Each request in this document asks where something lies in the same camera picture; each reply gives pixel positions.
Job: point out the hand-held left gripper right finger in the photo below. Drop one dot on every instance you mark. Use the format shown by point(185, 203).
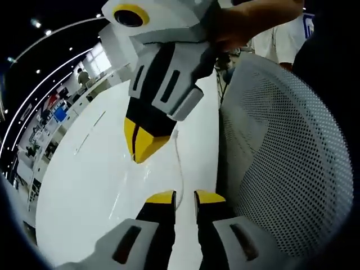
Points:
point(233, 242)

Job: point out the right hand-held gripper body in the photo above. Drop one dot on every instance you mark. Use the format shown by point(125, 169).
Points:
point(168, 19)

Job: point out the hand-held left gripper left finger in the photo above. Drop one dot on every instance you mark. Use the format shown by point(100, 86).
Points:
point(135, 242)

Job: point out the clear resealable bag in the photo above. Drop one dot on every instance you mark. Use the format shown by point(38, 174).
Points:
point(157, 180)

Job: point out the person's right hand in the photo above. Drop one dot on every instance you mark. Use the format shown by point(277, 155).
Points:
point(227, 31)

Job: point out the blue box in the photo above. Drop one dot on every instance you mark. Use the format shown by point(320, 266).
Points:
point(60, 114)

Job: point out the grey mesh office chair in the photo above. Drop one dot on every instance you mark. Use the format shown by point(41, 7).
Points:
point(287, 146)

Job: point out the white office desks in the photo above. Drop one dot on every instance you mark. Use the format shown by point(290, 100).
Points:
point(45, 146)

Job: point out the person's dark clothing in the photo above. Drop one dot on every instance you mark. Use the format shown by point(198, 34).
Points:
point(332, 50)

